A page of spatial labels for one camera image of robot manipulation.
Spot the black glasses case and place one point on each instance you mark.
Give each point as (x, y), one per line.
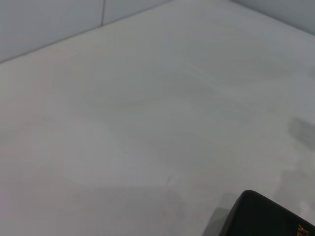
(265, 216)

